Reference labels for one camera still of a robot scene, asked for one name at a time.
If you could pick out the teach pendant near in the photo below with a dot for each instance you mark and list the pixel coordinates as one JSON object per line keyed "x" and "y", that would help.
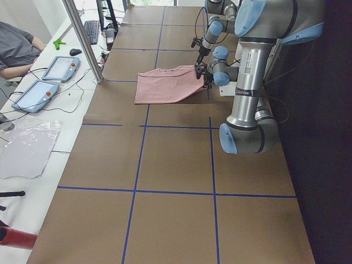
{"x": 36, "y": 96}

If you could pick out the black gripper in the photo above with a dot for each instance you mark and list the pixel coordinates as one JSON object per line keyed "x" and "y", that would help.
{"x": 203, "y": 72}
{"x": 202, "y": 50}

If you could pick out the green plastic tool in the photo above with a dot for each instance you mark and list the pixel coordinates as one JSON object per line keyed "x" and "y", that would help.
{"x": 57, "y": 43}

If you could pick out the black power adapter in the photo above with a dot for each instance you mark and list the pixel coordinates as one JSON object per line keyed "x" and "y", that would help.
{"x": 110, "y": 37}

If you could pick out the aluminium frame post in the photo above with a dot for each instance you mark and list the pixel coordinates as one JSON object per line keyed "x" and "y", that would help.
{"x": 80, "y": 32}

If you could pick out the red cylinder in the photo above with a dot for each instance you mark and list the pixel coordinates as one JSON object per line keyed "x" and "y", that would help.
{"x": 17, "y": 238}

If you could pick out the teach pendant far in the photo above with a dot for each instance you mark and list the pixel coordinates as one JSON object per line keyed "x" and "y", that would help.
{"x": 62, "y": 68}

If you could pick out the clear plastic bag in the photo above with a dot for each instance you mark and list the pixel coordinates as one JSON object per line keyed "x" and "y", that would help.
{"x": 29, "y": 148}

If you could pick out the black tripod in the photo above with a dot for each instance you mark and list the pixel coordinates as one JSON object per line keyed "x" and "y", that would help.
{"x": 11, "y": 194}

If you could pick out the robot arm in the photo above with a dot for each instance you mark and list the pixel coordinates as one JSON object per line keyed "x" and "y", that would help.
{"x": 223, "y": 18}
{"x": 259, "y": 26}

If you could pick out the teach pendant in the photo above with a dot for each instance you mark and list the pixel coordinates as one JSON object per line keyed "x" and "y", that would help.
{"x": 62, "y": 68}
{"x": 36, "y": 96}

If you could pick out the black keyboard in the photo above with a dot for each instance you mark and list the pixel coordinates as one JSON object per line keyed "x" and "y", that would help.
{"x": 91, "y": 28}

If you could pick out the seated person grey shirt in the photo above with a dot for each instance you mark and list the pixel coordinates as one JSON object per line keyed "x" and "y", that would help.
{"x": 19, "y": 51}

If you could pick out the pink Snoopy t-shirt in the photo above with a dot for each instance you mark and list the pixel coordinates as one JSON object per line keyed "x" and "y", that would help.
{"x": 162, "y": 86}

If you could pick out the black computer mouse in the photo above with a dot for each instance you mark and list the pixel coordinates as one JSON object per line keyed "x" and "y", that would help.
{"x": 74, "y": 52}

